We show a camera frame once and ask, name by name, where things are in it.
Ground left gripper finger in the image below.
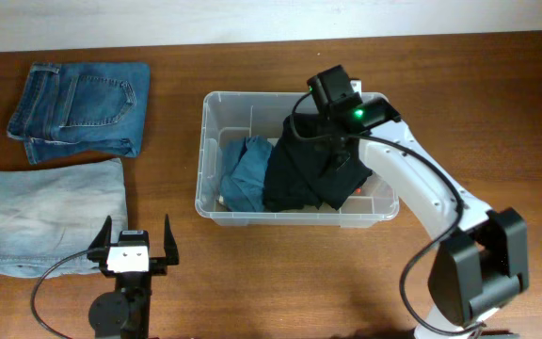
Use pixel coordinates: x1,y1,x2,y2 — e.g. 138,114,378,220
164,215,180,266
88,216,112,250

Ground dark blue folded jeans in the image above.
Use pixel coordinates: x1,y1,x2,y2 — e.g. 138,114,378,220
7,62,151,165

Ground teal blue shirt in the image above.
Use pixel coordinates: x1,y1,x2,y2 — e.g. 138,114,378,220
219,136,273,212

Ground dark navy garment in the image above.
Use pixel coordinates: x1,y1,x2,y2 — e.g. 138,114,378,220
279,119,373,210

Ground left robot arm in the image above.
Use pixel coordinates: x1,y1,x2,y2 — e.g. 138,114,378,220
88,218,180,338

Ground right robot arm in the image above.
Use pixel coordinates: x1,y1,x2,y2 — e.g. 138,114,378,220
307,66,530,338

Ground light blue jeans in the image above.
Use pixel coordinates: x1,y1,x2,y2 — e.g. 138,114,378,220
0,158,128,279

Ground clear plastic storage bin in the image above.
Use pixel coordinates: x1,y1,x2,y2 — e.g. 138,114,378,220
195,91,399,228

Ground black garment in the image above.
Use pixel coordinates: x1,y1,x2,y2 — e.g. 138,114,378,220
263,140,322,212

